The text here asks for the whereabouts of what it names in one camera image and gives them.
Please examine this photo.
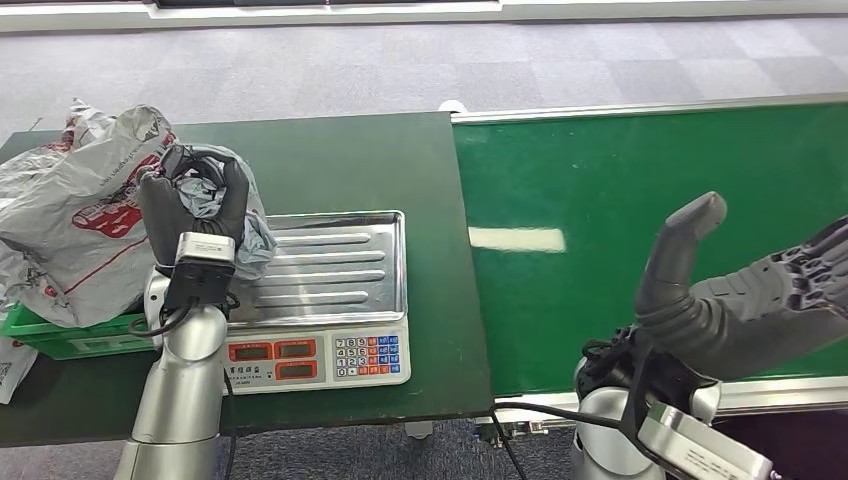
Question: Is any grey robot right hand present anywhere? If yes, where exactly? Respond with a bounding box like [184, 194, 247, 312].
[633, 192, 848, 382]

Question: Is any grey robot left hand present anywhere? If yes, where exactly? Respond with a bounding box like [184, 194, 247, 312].
[137, 144, 252, 270]

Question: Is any grey courier bag package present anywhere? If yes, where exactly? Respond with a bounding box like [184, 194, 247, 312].
[142, 142, 278, 283]

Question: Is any large grey red-print package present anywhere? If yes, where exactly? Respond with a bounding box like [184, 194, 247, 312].
[0, 104, 177, 329]

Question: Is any crumpled white red package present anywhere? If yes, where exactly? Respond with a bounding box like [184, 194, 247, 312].
[66, 97, 117, 150]

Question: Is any green conveyor belt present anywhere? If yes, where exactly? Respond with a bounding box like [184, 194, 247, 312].
[452, 102, 848, 397]

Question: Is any steel scale tray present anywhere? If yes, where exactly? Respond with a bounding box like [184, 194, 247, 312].
[228, 210, 407, 331]

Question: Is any green plastic crate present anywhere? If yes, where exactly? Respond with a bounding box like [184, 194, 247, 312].
[0, 301, 167, 362]

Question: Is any dark green table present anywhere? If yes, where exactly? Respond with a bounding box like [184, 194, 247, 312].
[0, 111, 495, 446]

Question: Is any white paper with code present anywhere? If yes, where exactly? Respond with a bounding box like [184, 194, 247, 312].
[0, 334, 40, 405]

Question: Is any white electronic scale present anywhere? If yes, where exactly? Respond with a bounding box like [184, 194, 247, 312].
[221, 210, 412, 397]

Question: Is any white baseboard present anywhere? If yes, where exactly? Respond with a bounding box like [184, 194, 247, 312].
[0, 0, 848, 33]

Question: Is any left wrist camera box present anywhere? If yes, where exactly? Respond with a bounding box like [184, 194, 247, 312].
[162, 231, 238, 313]

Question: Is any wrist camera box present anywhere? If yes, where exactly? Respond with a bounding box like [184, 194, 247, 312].
[162, 231, 238, 313]
[637, 400, 775, 480]

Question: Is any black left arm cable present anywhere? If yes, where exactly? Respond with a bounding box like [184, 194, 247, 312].
[129, 294, 240, 480]

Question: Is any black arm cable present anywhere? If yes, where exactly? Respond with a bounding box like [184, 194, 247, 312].
[129, 294, 240, 480]
[490, 397, 637, 480]

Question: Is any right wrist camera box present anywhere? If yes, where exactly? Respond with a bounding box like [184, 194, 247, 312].
[637, 400, 775, 480]

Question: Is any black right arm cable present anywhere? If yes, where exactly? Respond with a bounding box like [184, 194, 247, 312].
[490, 397, 637, 480]

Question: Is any metal bracket under conveyor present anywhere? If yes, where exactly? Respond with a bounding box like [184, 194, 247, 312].
[473, 420, 551, 452]

